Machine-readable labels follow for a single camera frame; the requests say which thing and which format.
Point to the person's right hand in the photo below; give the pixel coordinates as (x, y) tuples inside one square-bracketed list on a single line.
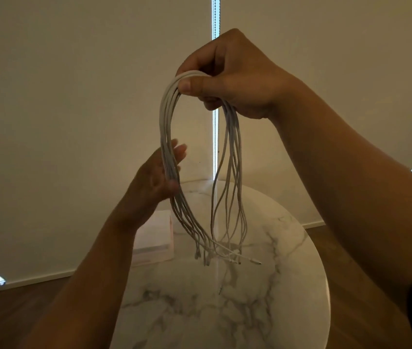
[(242, 76)]

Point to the round marble table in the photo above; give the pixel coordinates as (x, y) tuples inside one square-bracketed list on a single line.
[(282, 287)]

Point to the white pink box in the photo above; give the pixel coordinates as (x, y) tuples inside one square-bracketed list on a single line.
[(155, 236)]

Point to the person's left forearm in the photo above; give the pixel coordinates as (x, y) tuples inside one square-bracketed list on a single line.
[(82, 294)]

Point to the person's left hand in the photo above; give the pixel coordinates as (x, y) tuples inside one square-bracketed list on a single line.
[(151, 185)]

